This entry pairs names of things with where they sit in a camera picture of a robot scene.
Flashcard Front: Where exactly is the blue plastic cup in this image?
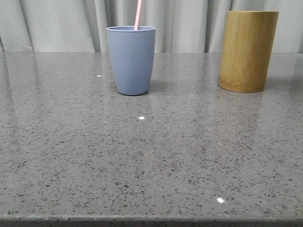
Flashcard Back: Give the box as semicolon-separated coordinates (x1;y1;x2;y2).
106;26;156;96

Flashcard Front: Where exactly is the pink chopstick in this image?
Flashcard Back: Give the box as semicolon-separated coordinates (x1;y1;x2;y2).
134;0;142;31

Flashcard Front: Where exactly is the bamboo wooden cup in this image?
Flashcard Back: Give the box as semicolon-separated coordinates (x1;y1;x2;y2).
218;11;279;93

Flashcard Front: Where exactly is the grey curtain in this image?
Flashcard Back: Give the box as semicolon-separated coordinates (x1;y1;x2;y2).
0;0;303;53

